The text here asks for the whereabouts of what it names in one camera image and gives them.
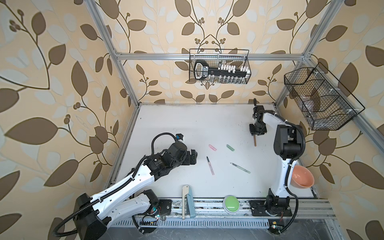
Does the green pen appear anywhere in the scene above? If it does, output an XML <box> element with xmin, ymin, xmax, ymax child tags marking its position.
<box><xmin>230</xmin><ymin>163</ymin><xmax>251</xmax><ymax>174</ymax></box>

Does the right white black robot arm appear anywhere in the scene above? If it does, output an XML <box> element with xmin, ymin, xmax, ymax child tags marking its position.
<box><xmin>249</xmin><ymin>99</ymin><xmax>306</xmax><ymax>217</ymax></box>

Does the side black wire basket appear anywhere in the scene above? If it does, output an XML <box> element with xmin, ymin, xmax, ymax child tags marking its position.
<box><xmin>284</xmin><ymin>62</ymin><xmax>366</xmax><ymax>131</ymax></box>

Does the rear black wire basket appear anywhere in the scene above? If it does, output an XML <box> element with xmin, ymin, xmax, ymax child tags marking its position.
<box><xmin>189</xmin><ymin>48</ymin><xmax>252</xmax><ymax>85</ymax></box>

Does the black socket set rail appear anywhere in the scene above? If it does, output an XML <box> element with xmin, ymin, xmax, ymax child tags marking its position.
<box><xmin>193</xmin><ymin>60</ymin><xmax>251</xmax><ymax>80</ymax></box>

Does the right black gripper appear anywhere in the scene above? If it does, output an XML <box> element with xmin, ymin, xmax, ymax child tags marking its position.
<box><xmin>248</xmin><ymin>122</ymin><xmax>267</xmax><ymax>134</ymax></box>

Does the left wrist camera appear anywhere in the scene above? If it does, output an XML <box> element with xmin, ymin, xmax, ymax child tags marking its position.
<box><xmin>176</xmin><ymin>134</ymin><xmax>184</xmax><ymax>141</ymax></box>

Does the pink pen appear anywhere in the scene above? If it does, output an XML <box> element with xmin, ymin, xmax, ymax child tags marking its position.
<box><xmin>207</xmin><ymin>157</ymin><xmax>215</xmax><ymax>176</ymax></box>

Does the green round button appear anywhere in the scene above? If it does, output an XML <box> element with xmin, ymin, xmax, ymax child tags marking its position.
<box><xmin>223</xmin><ymin>195</ymin><xmax>240</xmax><ymax>215</ymax></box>

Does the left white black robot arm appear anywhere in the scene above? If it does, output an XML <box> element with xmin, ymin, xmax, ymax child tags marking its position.
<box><xmin>52</xmin><ymin>133</ymin><xmax>198</xmax><ymax>240</ymax></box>

